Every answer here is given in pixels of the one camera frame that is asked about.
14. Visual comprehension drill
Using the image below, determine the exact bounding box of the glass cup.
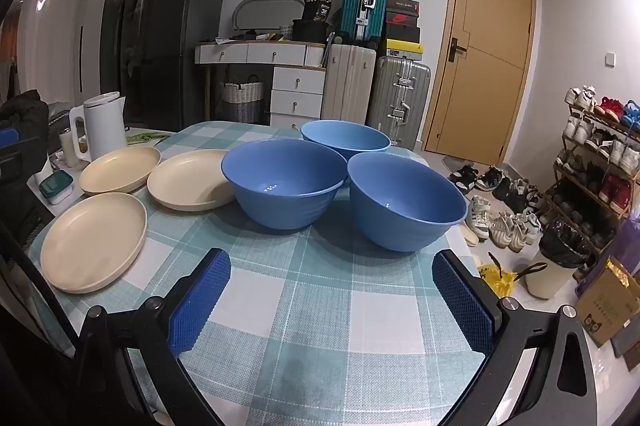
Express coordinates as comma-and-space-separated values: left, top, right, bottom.
59, 129, 81, 168

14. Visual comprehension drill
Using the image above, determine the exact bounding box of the black paper bag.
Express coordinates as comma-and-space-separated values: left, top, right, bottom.
301, 0, 332, 23

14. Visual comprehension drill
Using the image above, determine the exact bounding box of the cream bin with black bag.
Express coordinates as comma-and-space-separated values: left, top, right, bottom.
524, 217, 599, 300

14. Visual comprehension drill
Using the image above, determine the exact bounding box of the scattered shoes group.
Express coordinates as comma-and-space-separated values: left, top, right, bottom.
448, 163, 546, 252

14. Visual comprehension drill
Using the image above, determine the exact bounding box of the black red shoe box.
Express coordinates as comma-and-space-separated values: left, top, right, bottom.
385, 12, 420, 28

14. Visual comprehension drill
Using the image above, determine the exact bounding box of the silver suitcase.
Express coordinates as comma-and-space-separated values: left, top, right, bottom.
367, 55, 432, 149

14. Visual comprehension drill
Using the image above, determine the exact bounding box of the white grey wicker basket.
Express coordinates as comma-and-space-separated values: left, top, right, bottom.
221, 76, 264, 123

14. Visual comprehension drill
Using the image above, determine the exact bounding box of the teal suitcase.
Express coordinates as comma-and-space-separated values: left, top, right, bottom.
341, 0, 391, 47

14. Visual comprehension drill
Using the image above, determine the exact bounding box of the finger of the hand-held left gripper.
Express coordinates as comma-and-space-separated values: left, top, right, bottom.
0, 126, 38, 167

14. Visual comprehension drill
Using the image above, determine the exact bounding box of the assorted shelved sneakers group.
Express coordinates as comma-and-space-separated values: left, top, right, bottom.
564, 85, 640, 217

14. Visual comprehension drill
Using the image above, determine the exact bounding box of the black round box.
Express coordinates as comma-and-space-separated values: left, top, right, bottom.
292, 19, 328, 43

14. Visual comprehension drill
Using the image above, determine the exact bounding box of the beige slipper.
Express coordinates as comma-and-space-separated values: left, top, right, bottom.
462, 219, 482, 248

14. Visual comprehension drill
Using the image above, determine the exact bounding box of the green packet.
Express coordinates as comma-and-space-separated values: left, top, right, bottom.
126, 132, 173, 144

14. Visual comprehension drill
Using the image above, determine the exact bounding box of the metal shoe rack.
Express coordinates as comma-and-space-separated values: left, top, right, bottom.
542, 101, 640, 257

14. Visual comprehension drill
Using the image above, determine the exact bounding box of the teal white container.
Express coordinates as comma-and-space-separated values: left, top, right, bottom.
39, 170, 75, 206

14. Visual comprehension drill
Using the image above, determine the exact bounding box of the yellow plastic bag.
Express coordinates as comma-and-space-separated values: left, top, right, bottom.
479, 251, 521, 298

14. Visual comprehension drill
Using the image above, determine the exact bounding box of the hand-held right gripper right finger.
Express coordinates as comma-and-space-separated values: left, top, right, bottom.
431, 249, 601, 426

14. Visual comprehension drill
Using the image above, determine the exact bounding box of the white dresser with drawers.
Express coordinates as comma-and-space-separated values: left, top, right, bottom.
195, 40, 328, 127

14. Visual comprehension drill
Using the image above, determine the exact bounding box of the beige plate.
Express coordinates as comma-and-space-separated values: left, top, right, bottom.
79, 146, 162, 195
147, 149, 236, 212
40, 192, 148, 294

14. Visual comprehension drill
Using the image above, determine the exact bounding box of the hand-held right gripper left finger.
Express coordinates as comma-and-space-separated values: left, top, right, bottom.
72, 247, 233, 426

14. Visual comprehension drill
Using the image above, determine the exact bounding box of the black refrigerator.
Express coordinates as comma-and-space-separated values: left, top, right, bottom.
102, 0, 228, 133

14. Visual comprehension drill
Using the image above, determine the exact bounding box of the teal white checked tablecloth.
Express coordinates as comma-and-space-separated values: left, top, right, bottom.
27, 121, 488, 426

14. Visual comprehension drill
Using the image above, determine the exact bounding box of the cardboard box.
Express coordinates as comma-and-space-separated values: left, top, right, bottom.
575, 256, 640, 347

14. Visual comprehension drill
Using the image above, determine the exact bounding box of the beige suitcase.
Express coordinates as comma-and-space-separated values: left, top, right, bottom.
322, 42, 377, 124

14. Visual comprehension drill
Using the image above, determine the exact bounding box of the black yellow shoe box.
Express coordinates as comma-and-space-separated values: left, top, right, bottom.
380, 40, 425, 57

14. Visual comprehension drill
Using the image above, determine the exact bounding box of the white cabinet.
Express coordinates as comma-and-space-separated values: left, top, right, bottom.
17, 0, 123, 107

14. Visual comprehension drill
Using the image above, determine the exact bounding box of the purple paper bag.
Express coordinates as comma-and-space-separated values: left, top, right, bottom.
575, 211, 640, 297

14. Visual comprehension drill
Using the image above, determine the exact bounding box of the white electric kettle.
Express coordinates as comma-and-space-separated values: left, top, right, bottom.
69, 91, 128, 162

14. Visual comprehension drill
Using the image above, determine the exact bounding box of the wooden door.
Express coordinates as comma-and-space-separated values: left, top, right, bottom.
422, 0, 537, 167

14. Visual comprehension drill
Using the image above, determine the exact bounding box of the arched mirror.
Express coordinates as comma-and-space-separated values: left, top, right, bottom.
233, 0, 306, 40

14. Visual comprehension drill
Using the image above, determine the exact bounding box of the blue bowl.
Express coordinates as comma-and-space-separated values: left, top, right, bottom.
347, 153, 468, 253
221, 139, 348, 231
300, 120, 391, 162

